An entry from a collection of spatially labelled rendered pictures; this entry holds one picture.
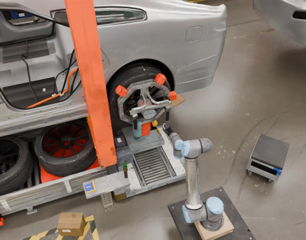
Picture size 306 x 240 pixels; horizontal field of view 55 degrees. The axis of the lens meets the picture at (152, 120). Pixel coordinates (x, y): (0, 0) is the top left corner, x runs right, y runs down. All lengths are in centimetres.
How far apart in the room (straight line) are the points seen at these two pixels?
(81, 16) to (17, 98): 177
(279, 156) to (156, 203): 142
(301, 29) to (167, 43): 217
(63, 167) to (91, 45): 150
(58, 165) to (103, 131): 74
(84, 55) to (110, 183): 134
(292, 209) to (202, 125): 148
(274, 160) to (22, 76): 296
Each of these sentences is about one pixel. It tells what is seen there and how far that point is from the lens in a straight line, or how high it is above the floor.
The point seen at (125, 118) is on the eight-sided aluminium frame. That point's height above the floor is 74.
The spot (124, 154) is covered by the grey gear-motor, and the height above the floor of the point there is 40.
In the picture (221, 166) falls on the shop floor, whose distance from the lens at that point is 364.
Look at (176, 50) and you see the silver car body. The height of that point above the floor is 132.
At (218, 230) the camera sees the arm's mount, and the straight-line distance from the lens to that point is 280.
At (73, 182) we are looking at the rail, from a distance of 315.
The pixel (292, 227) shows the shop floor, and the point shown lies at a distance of 347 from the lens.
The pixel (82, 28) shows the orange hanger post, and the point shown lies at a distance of 198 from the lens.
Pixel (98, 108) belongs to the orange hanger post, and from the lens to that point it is 237.
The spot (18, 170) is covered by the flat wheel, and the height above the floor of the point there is 49.
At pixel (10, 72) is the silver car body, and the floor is 93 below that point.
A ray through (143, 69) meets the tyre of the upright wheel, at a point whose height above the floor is 118.
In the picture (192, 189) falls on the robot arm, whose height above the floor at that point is 81.
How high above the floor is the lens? 287
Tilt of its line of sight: 45 degrees down
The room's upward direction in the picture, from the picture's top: straight up
